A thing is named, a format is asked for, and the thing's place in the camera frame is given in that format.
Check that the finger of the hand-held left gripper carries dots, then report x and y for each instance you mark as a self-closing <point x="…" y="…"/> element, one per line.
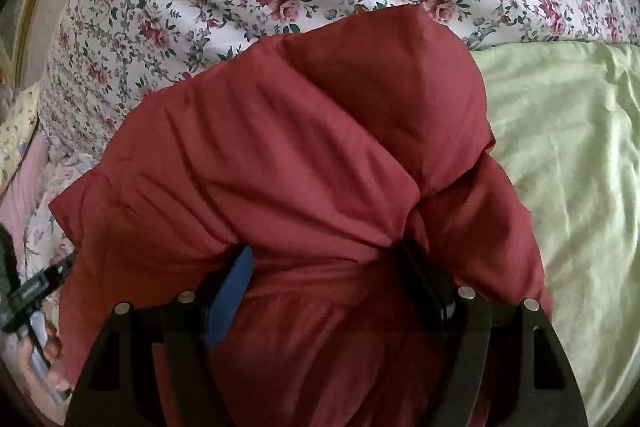
<point x="50" y="277"/>

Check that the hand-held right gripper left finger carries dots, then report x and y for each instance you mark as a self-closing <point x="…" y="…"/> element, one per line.
<point x="230" y="297"/>

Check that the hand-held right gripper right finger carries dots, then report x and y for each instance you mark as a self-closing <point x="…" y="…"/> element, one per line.
<point x="430" y="292"/>

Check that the red quilted jacket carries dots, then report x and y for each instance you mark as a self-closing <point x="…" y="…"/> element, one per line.
<point x="310" y="167"/>

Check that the person's left hand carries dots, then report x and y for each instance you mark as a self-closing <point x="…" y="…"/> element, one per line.
<point x="55" y="347"/>

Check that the pastel floral pillow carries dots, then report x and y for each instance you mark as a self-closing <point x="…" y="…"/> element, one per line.
<point x="47" y="227"/>

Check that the pink pillow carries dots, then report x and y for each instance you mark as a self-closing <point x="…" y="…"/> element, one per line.
<point x="25" y="187"/>

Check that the yellow patterned pillow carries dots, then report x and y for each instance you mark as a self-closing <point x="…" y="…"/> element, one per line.
<point x="17" y="132"/>

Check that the light green bed sheet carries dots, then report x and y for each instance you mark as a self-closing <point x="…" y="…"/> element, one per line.
<point x="575" y="167"/>

